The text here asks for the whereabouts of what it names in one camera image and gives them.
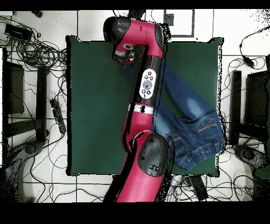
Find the blue denim jeans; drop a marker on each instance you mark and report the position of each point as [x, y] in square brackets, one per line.
[189, 126]

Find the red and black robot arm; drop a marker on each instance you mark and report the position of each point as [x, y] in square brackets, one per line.
[137, 179]

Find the person's foot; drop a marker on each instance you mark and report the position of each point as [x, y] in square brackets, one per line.
[136, 13]

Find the dark green table cloth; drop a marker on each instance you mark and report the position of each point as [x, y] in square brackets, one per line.
[95, 105]

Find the small dark grey square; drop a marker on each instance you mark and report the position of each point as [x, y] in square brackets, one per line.
[169, 20]

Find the black power strip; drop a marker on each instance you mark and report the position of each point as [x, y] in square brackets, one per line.
[58, 115]

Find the black stand bar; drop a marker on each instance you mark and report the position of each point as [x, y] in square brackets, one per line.
[235, 101]
[41, 101]

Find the small black curved object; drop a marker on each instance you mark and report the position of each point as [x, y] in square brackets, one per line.
[37, 13]

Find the black power adapter box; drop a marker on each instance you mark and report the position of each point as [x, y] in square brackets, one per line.
[18, 31]

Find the dark grey stand foot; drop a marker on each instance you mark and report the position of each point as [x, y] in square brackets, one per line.
[30, 149]
[246, 153]

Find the black bar device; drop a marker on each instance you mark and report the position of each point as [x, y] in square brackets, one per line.
[199, 188]

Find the dark green fabric piece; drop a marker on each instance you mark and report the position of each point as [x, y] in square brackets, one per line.
[262, 173]

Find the grey square frame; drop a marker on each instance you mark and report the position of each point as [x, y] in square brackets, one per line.
[193, 23]

